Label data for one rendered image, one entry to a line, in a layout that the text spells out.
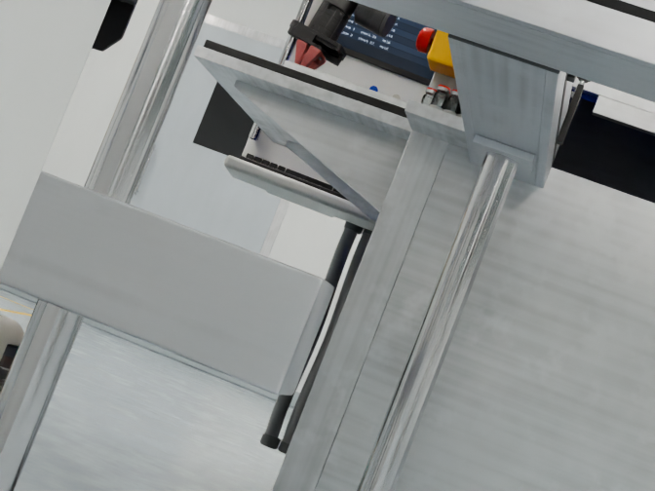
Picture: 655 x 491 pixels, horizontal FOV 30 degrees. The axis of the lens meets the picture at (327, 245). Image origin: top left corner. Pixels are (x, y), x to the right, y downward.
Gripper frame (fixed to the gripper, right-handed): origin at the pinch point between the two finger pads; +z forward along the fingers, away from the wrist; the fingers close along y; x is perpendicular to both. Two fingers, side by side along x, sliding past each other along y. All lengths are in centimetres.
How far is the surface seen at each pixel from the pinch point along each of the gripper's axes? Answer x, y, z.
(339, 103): -11.0, 12.1, 1.2
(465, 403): -12, 55, 33
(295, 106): -2.6, 3.4, 4.1
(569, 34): -94, 49, -3
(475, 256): -34, 47, 14
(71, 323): -90, 20, 45
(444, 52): -21.4, 25.2, -12.4
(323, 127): -2.5, 9.5, 4.9
